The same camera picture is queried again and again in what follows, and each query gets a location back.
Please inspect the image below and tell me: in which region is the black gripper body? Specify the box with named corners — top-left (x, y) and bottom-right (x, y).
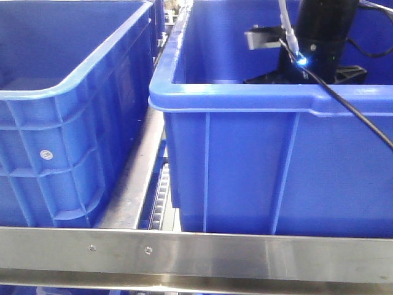
top-left (244, 38), bottom-right (368, 84)

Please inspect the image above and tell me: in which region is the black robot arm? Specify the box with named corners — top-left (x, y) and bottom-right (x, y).
top-left (244, 1), bottom-right (367, 84)

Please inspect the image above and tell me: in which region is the blue crate middle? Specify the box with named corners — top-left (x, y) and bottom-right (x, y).
top-left (149, 1), bottom-right (392, 238)

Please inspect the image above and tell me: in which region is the blue crate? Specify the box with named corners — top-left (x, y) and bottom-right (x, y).
top-left (149, 1), bottom-right (392, 238)
top-left (1, 1), bottom-right (153, 227)

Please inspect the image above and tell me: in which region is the roller conveyor track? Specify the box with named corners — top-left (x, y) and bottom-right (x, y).
top-left (137, 140), bottom-right (181, 232)

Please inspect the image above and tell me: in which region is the blue crate left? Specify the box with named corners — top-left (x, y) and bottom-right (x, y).
top-left (1, 1), bottom-right (153, 227)

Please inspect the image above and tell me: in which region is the black cable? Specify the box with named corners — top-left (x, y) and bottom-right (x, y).
top-left (279, 38), bottom-right (393, 150)

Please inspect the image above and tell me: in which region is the white cable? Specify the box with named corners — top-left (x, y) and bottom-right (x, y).
top-left (278, 0), bottom-right (300, 55)

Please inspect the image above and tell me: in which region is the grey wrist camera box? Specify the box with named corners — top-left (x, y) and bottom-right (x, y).
top-left (244, 26), bottom-right (284, 50)

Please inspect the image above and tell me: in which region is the metal divider rail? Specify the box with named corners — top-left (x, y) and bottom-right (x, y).
top-left (96, 108), bottom-right (164, 229)

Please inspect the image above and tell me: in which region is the stainless steel shelf rail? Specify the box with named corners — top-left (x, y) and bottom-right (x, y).
top-left (1, 227), bottom-right (392, 294)

